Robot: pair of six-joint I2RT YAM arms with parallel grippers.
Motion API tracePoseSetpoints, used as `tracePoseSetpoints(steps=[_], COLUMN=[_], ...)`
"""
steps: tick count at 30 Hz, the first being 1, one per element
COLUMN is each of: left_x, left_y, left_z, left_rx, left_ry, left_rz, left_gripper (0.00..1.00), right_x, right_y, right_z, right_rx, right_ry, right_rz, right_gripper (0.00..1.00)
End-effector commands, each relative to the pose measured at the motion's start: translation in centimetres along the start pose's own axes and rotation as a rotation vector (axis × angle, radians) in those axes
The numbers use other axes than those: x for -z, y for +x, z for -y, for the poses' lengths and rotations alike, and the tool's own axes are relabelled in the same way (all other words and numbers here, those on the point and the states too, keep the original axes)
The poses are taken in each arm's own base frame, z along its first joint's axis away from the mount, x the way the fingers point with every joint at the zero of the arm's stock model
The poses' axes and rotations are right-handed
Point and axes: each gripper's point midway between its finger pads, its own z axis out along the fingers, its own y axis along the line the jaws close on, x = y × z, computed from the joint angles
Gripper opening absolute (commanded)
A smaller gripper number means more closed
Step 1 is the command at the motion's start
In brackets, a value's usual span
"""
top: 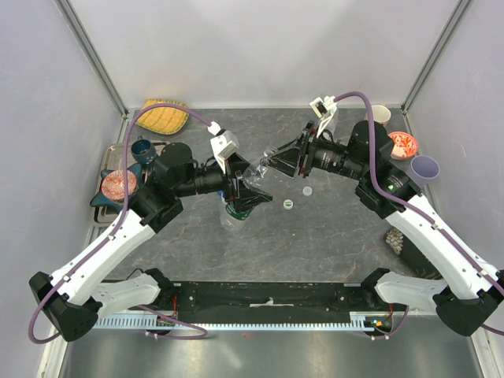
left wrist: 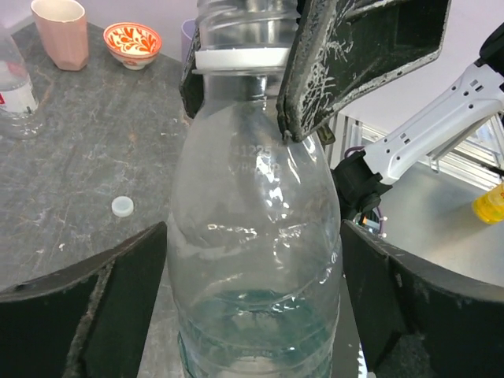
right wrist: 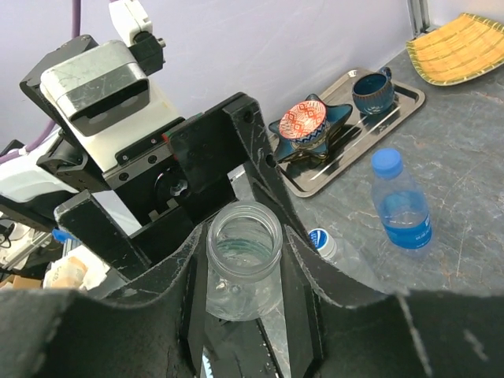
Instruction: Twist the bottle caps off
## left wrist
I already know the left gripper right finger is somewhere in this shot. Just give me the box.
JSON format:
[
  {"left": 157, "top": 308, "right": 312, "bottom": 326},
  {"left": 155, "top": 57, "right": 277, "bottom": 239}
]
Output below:
[{"left": 340, "top": 220, "right": 503, "bottom": 377}]

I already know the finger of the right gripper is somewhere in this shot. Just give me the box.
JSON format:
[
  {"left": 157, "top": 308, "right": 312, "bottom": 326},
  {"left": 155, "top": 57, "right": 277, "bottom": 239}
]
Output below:
[
  {"left": 179, "top": 29, "right": 204, "bottom": 119},
  {"left": 276, "top": 0, "right": 450, "bottom": 142}
]

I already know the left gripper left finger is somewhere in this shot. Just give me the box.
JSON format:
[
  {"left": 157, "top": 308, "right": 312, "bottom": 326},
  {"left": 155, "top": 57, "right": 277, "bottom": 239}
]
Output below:
[{"left": 1, "top": 222, "right": 167, "bottom": 377}]

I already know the white bottle cap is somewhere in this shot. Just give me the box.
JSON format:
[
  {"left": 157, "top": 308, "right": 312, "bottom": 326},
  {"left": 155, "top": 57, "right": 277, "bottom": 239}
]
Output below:
[{"left": 111, "top": 196, "right": 135, "bottom": 217}]

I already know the green label bottle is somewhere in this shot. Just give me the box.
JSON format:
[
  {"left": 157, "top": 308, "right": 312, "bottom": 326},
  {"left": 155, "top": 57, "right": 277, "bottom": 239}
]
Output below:
[{"left": 167, "top": 1, "right": 342, "bottom": 377}]

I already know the red label clear bottle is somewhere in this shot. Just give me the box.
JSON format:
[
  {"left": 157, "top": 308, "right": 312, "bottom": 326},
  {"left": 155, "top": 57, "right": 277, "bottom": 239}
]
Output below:
[{"left": 1, "top": 26, "right": 45, "bottom": 139}]

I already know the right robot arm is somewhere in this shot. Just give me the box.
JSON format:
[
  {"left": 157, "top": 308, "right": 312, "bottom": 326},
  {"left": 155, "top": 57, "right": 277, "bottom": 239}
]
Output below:
[{"left": 180, "top": 1, "right": 503, "bottom": 219}]

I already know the yellow bottle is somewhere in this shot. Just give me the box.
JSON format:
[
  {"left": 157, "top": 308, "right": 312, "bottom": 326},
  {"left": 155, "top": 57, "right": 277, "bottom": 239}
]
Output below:
[{"left": 472, "top": 183, "right": 504, "bottom": 224}]

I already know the orange patterned bowl right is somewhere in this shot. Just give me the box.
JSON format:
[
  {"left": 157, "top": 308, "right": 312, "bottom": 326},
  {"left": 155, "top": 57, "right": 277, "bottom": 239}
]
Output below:
[{"left": 102, "top": 22, "right": 162, "bottom": 71}]

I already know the pink cup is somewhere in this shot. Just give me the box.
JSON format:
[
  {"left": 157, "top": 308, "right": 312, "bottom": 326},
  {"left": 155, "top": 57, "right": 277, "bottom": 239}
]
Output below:
[{"left": 31, "top": 0, "right": 89, "bottom": 72}]

